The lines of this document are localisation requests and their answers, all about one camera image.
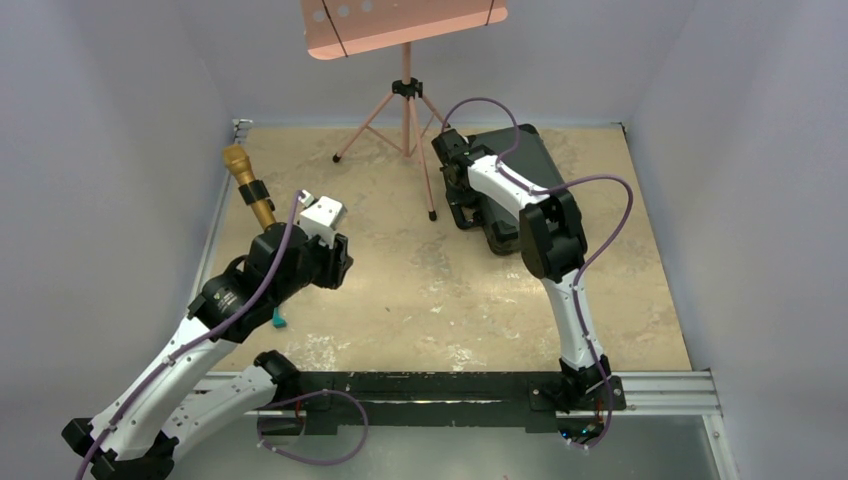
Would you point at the teal curved plastic piece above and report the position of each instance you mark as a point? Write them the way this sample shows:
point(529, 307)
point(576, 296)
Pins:
point(278, 321)

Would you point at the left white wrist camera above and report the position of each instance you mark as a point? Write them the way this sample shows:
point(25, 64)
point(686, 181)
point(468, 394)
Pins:
point(320, 217)

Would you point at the pink music stand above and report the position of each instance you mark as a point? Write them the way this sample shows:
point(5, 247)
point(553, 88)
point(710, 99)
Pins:
point(341, 29)

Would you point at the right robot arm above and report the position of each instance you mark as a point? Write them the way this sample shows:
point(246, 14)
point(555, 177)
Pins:
point(505, 183)

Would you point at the gold microphone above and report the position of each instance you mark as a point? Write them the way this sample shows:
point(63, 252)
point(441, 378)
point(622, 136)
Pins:
point(252, 190)

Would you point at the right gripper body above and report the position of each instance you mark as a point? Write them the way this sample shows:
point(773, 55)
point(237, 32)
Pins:
point(459, 190)

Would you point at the black poker case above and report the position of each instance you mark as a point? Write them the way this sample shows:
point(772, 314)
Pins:
point(475, 211)

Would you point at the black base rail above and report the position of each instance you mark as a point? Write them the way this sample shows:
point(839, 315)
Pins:
point(535, 402)

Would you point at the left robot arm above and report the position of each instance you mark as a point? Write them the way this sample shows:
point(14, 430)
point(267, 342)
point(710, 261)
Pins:
point(153, 424)

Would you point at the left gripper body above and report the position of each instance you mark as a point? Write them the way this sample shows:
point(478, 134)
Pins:
point(317, 263)

